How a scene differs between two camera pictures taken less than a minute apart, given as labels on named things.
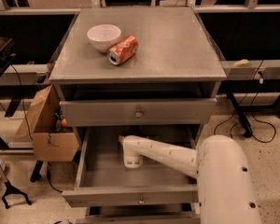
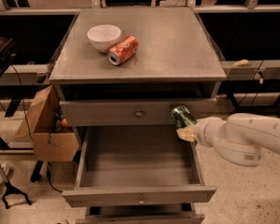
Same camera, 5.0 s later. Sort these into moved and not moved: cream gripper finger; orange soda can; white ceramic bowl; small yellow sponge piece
Moved: cream gripper finger
Not moved: orange soda can; small yellow sponge piece; white ceramic bowl
